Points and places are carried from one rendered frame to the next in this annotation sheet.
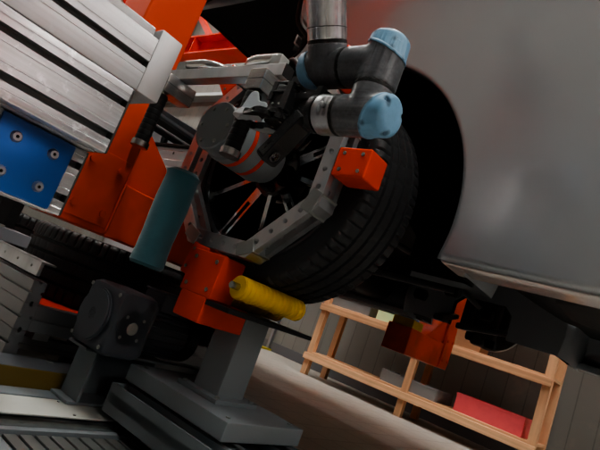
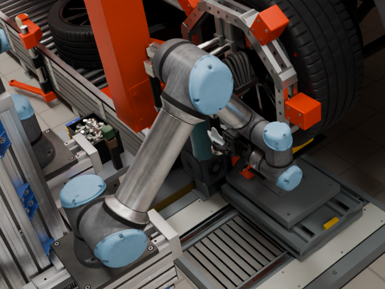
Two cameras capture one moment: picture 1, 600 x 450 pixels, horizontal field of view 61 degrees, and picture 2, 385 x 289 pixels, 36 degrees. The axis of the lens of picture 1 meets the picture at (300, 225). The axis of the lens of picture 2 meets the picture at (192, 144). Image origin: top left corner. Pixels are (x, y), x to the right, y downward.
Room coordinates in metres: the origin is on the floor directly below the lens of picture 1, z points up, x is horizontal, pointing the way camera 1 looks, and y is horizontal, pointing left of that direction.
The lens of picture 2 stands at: (-0.38, -0.22, 2.01)
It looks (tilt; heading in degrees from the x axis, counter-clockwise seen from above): 40 degrees down; 19
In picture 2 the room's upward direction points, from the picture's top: 11 degrees counter-clockwise
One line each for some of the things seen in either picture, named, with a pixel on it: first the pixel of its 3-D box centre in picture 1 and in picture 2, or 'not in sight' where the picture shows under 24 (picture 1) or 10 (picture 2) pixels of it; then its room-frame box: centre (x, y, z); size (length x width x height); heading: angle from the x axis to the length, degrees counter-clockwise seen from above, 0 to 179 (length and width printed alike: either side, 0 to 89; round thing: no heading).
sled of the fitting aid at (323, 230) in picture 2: (214, 437); (289, 199); (1.41, 0.01, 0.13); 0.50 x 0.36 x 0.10; 49
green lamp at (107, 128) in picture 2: not in sight; (107, 132); (1.24, 0.67, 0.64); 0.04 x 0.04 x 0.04; 49
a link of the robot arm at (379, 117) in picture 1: (366, 114); (280, 170); (0.83, -0.04, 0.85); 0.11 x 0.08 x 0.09; 49
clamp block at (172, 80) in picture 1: (175, 90); (158, 63); (1.27, 0.42, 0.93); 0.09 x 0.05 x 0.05; 139
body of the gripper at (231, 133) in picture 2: (297, 110); (243, 144); (0.94, 0.08, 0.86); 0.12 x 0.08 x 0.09; 49
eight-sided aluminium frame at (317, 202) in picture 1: (260, 157); (236, 74); (1.32, 0.16, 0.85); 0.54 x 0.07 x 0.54; 49
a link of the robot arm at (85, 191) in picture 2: not in sight; (87, 204); (0.54, 0.41, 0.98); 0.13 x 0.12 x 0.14; 47
